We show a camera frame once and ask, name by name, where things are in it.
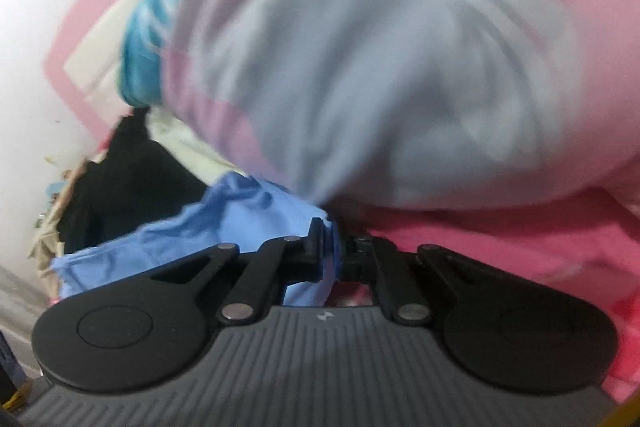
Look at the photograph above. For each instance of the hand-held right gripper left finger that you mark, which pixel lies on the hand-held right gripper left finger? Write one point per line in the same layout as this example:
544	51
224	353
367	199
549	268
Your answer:
315	252

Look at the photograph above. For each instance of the beige hoodie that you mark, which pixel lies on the beige hoodie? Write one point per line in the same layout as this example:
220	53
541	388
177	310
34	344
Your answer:
45	237

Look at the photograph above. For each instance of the black garment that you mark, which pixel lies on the black garment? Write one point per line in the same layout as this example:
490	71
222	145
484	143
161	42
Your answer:
125	187

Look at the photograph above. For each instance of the pink and white headboard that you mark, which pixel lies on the pink and white headboard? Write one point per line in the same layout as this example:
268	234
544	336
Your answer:
85	57

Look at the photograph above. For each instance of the teal striped quilt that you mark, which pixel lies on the teal striped quilt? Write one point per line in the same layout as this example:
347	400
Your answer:
145	47

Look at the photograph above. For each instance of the pink floral blanket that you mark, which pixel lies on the pink floral blanket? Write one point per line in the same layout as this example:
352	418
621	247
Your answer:
500	232

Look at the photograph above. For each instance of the pink and grey quilt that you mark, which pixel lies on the pink and grey quilt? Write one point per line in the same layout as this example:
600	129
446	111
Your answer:
375	82

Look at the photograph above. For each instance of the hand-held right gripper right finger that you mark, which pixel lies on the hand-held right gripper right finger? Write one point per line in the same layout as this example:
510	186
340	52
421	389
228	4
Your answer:
352	257

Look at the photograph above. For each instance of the cream cloth garment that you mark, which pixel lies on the cream cloth garment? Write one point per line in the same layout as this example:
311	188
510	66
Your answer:
185	147

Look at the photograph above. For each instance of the light blue t-shirt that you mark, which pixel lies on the light blue t-shirt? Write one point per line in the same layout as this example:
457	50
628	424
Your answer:
225	217

